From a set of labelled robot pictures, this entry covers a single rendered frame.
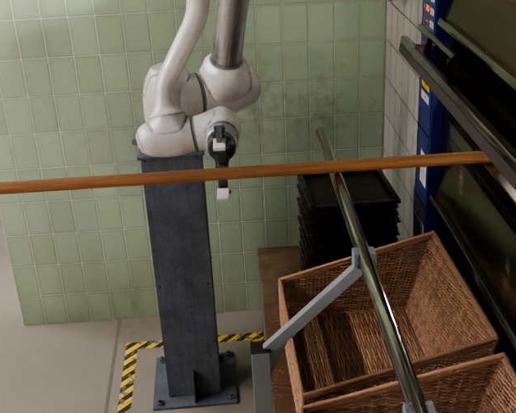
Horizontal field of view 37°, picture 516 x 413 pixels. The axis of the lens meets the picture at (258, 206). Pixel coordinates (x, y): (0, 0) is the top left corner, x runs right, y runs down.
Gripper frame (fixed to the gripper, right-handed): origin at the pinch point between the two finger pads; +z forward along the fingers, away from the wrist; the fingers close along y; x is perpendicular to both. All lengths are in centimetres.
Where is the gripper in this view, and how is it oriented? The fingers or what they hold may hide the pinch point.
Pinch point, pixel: (221, 174)
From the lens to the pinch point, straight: 192.5
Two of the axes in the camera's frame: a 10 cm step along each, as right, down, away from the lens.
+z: 0.3, 4.3, -9.0
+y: 0.5, 9.0, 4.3
